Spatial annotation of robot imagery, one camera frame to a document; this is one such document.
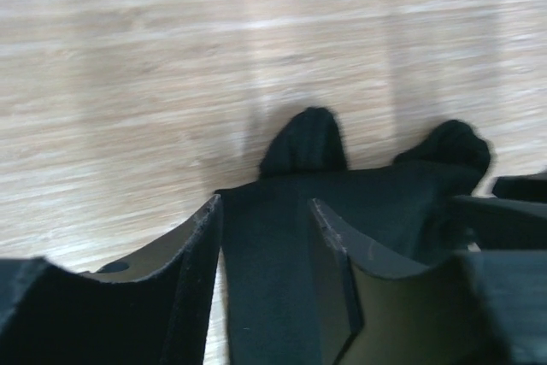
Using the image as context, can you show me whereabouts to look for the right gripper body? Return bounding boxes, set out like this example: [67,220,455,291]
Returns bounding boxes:
[450,173,546,364]

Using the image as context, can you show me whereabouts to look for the black tank top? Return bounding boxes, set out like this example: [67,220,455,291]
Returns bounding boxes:
[220,107,492,364]

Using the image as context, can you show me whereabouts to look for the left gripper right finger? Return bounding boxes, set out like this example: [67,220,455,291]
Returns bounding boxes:
[309,199,504,364]

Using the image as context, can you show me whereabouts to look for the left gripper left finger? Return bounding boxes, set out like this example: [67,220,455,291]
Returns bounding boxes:
[1,196,222,364]

